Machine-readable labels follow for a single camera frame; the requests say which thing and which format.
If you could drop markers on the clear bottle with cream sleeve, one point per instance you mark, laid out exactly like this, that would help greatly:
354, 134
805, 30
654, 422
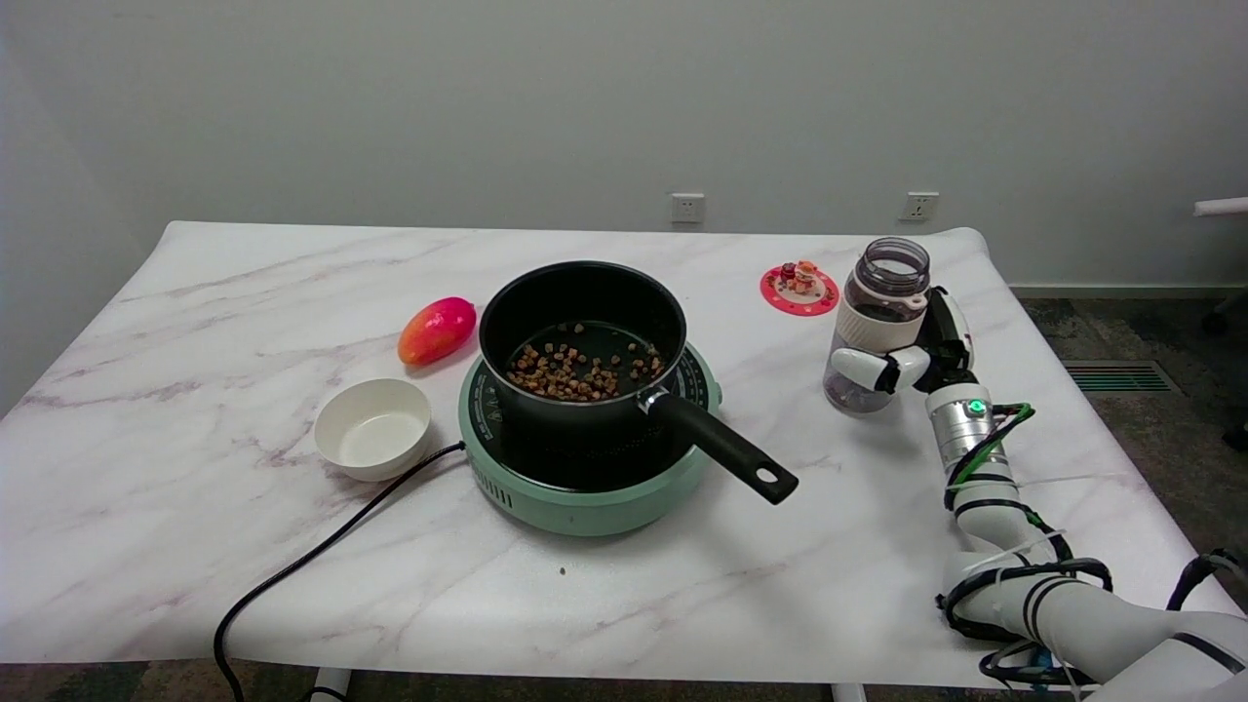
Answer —
882, 327

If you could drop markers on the white pipe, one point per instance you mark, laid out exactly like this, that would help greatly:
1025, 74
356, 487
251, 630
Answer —
1224, 206

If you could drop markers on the green induction cooker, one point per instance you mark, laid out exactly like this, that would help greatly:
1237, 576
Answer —
585, 509

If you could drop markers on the brown food pieces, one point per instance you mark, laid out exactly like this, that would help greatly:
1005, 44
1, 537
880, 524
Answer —
575, 375

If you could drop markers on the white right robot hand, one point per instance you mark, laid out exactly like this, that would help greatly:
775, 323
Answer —
951, 341

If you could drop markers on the pink round coaster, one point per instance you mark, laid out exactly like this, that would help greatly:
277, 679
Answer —
804, 304

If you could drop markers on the white bowl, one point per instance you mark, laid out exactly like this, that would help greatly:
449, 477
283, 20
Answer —
372, 429

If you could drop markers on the red orange mango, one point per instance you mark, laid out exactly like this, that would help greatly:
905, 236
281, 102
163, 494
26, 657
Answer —
437, 330

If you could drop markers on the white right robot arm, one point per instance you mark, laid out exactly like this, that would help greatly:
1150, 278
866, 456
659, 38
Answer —
994, 522

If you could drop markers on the floor vent grille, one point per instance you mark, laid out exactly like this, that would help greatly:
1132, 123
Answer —
1121, 377

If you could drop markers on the white wall socket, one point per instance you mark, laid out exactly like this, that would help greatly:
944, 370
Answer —
687, 208
919, 206

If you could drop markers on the white table leg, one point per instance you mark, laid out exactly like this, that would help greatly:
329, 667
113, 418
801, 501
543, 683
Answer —
331, 684
849, 692

